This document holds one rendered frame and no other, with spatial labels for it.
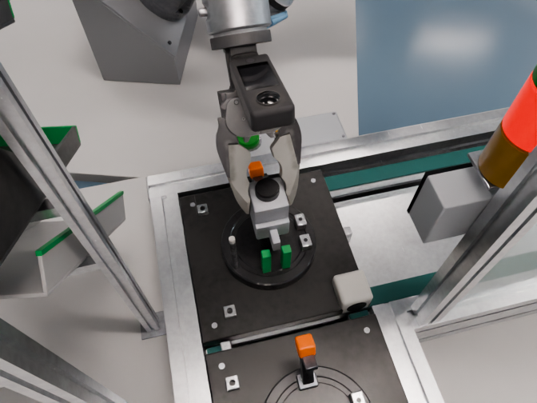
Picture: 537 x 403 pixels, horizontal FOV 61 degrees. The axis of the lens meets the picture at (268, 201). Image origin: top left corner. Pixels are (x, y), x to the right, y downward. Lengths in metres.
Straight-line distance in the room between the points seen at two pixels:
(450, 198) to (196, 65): 0.79
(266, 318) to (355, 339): 0.12
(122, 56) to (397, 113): 1.49
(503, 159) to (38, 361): 0.37
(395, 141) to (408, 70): 1.65
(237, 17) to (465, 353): 0.59
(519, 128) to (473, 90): 2.10
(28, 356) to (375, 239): 0.59
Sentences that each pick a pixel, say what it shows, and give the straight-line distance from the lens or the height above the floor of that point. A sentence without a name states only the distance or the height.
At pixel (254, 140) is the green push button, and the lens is 0.81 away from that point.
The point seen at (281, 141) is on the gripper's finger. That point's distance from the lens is 0.56.
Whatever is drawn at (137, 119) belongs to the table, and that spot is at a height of 0.86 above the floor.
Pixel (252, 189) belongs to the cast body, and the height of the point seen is 1.12.
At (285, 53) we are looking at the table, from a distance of 1.15.
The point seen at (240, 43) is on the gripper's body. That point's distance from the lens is 0.53.
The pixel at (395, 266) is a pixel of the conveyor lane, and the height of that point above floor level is 0.92.
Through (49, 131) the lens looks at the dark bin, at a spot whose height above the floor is 1.21.
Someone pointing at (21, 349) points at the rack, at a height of 1.33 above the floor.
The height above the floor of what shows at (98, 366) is 0.86.
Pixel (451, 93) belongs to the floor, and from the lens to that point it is 2.45.
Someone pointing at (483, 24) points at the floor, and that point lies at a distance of 2.92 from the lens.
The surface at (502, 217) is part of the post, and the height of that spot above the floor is 1.24.
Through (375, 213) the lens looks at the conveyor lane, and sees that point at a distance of 0.81.
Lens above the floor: 1.59
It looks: 57 degrees down
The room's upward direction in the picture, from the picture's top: straight up
